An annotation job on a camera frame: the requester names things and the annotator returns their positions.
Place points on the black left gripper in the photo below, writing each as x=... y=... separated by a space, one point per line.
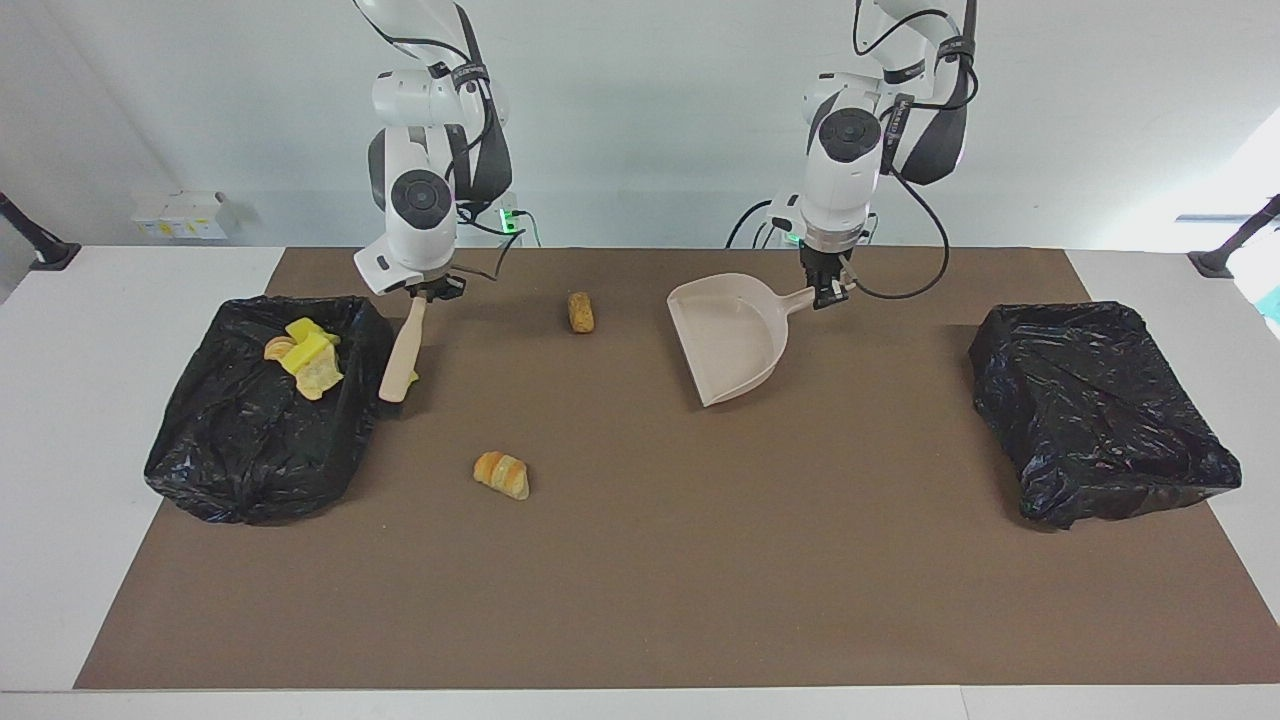
x=825 y=262

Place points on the white wall socket box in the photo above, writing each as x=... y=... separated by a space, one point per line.
x=185 y=215

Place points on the beige plastic dustpan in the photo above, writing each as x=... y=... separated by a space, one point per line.
x=725 y=335

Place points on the brown table mat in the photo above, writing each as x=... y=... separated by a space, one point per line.
x=640 y=580

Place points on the black bag lined bin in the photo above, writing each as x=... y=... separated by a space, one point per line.
x=1090 y=420
x=250 y=450

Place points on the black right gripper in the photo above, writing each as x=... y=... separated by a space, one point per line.
x=448 y=284

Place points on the brown bread roll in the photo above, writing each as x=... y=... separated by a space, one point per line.
x=581 y=312

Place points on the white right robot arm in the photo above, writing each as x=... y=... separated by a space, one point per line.
x=420 y=200

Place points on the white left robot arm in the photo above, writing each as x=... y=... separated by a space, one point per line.
x=845 y=170

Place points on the beige hand brush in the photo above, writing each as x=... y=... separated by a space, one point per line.
x=403 y=350

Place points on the black clamp stand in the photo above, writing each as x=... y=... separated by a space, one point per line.
x=1215 y=262
x=50 y=255

